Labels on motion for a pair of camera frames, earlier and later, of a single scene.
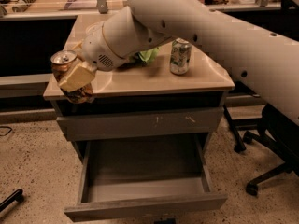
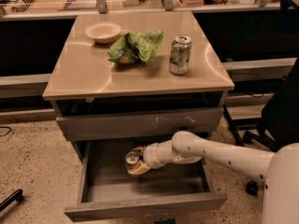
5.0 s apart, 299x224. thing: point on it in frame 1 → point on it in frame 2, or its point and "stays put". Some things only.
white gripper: [94, 48] → [151, 156]
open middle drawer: [137, 176] stays put
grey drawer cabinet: [146, 136] stays put
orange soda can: [64, 63] → [132, 161]
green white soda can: [180, 54] stays put
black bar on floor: [17, 196] stays put
